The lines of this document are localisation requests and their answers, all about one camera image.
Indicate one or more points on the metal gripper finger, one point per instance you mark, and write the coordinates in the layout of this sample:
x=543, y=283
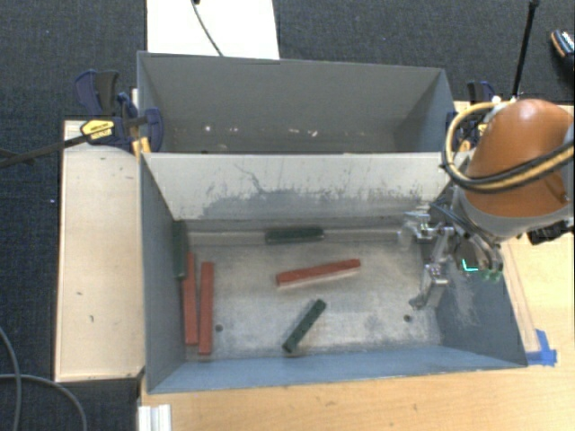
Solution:
x=433, y=283
x=418, y=231

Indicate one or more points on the red-brown flat block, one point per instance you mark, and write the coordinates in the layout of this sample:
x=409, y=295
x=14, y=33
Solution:
x=190, y=301
x=316, y=273
x=206, y=308

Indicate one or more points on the dark green flat block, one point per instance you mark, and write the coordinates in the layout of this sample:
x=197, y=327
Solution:
x=304, y=326
x=179, y=249
x=294, y=234

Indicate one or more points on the grey metal bin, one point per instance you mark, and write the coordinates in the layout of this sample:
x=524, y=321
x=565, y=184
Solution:
x=278, y=187

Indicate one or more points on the pale wood board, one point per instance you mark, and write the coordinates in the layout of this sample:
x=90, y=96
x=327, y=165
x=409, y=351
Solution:
x=99, y=263

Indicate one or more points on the black cylinder on white bracket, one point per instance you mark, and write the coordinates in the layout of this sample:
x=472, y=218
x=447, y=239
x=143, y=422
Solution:
x=548, y=232

